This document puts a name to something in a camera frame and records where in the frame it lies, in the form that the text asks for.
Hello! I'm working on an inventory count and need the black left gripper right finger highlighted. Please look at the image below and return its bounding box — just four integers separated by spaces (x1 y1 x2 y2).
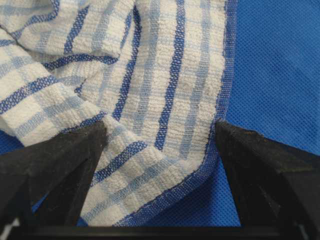
214 120 320 240

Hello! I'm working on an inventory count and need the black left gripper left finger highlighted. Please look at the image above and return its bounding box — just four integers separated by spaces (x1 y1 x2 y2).
0 121 107 227

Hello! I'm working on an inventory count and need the white blue striped towel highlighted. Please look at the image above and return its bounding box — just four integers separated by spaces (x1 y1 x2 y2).
0 0 237 226

